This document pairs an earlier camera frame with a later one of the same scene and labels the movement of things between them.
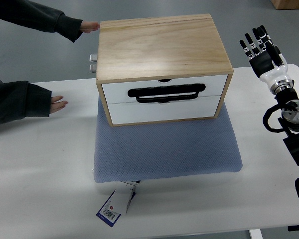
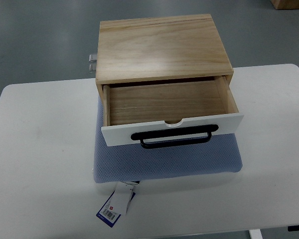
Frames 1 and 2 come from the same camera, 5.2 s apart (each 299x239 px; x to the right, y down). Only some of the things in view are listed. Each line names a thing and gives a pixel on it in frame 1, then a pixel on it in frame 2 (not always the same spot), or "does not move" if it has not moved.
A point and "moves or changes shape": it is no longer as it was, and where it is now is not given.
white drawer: [117, 92] moves or changes shape
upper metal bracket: [93, 58] does not move
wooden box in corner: [290, 4] does not move
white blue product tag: [118, 203] does not move
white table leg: [255, 233] does not move
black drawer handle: [166, 93] → [175, 132]
